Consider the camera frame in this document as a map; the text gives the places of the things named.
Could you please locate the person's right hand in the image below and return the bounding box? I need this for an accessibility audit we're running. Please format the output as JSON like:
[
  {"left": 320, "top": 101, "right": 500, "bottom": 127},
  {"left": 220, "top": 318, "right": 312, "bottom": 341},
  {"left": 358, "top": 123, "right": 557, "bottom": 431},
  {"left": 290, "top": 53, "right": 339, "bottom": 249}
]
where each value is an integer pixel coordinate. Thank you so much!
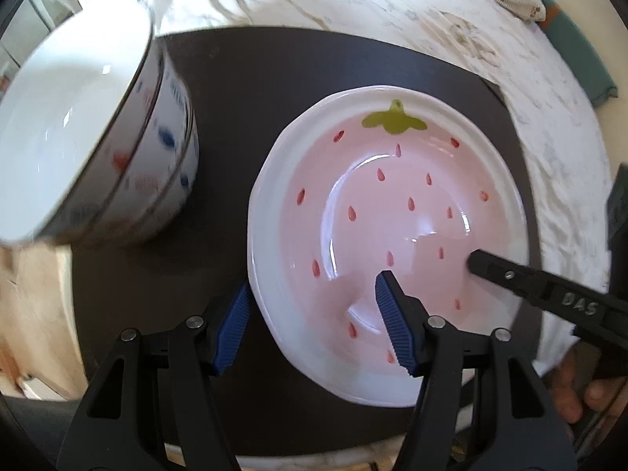
[{"left": 546, "top": 342, "right": 628, "bottom": 425}]

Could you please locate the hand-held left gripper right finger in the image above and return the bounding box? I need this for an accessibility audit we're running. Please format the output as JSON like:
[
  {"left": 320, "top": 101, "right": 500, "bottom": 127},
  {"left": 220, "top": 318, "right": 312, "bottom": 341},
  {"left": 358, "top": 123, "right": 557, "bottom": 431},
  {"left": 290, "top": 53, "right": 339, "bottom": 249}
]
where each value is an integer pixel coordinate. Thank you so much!
[{"left": 375, "top": 270, "right": 578, "bottom": 471}]

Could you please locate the pink strawberry plate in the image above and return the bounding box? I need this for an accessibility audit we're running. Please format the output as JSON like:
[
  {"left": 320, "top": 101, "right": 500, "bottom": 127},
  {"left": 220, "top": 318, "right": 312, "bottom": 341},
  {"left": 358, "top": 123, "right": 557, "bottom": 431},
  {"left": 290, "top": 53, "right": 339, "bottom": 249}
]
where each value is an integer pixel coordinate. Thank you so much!
[{"left": 246, "top": 86, "right": 531, "bottom": 408}]

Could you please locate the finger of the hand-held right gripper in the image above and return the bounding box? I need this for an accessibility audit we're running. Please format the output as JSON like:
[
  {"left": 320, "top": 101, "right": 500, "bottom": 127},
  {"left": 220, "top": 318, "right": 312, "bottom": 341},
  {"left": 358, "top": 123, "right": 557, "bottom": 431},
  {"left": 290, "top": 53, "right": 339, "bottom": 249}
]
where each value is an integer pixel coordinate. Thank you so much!
[{"left": 466, "top": 248, "right": 628, "bottom": 350}]

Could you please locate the dark brown mat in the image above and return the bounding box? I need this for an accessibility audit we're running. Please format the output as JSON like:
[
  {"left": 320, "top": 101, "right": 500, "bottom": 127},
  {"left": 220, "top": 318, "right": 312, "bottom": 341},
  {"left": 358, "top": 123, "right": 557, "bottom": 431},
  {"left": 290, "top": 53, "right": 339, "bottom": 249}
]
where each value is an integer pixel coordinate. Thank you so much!
[{"left": 70, "top": 27, "right": 544, "bottom": 458}]

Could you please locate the white bowl with dark rim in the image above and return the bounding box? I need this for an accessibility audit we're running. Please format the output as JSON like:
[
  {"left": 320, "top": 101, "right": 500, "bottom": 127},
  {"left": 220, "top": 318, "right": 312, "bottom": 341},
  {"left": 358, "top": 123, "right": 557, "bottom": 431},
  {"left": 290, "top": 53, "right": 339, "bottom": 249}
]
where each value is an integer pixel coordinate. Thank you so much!
[{"left": 0, "top": 0, "right": 164, "bottom": 247}]

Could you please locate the white bowl with coloured print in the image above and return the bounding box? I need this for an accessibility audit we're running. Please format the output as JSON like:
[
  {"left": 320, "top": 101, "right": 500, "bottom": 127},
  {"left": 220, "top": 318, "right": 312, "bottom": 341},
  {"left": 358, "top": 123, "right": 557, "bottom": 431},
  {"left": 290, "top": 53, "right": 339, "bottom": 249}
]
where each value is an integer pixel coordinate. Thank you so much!
[{"left": 73, "top": 51, "right": 200, "bottom": 247}]

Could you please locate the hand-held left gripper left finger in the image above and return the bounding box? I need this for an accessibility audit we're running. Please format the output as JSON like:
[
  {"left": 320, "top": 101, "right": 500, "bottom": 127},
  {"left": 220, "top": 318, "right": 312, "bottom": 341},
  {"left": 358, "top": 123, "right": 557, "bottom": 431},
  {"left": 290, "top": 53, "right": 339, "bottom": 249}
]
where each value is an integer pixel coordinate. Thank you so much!
[{"left": 58, "top": 279, "right": 254, "bottom": 471}]

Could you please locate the teal orange blanket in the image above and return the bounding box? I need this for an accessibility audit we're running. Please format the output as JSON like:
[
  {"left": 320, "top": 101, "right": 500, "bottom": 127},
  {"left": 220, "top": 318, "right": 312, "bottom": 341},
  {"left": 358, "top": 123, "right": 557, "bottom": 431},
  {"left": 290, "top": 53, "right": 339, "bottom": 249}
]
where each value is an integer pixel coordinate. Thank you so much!
[{"left": 534, "top": 0, "right": 618, "bottom": 109}]

